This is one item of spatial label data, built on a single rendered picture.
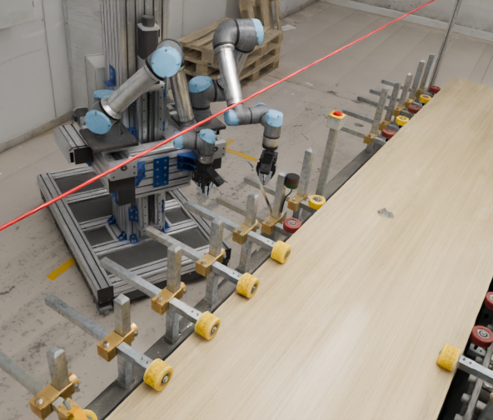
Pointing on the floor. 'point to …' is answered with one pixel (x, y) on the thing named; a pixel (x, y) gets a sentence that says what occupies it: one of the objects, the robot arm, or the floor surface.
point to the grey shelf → (83, 42)
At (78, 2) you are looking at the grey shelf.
